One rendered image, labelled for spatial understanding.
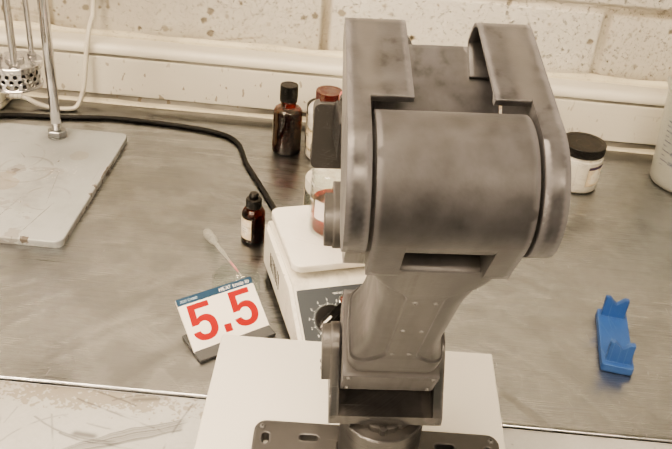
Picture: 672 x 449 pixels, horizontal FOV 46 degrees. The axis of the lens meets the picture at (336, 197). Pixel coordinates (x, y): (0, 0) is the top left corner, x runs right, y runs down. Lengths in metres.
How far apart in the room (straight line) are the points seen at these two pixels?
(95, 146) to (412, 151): 0.95
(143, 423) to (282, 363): 0.15
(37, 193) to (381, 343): 0.72
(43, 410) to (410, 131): 0.57
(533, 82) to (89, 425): 0.57
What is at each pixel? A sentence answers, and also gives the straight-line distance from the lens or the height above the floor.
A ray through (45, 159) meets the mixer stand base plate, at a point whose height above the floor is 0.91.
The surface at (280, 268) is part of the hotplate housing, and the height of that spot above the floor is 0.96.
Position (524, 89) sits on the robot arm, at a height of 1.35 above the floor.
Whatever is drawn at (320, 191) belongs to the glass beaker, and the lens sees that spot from 0.85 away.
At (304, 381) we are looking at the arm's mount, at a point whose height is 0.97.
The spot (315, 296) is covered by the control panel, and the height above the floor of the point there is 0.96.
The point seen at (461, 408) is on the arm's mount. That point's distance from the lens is 0.73.
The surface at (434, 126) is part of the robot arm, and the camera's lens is 0.33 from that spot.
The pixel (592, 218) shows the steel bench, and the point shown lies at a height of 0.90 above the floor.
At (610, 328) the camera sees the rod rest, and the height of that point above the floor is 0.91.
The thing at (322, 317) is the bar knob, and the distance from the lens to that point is 0.83.
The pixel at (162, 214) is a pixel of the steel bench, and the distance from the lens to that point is 1.08.
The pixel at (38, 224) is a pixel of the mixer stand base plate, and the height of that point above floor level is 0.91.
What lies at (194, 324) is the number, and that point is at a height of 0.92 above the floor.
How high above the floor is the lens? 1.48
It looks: 31 degrees down
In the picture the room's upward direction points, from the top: 5 degrees clockwise
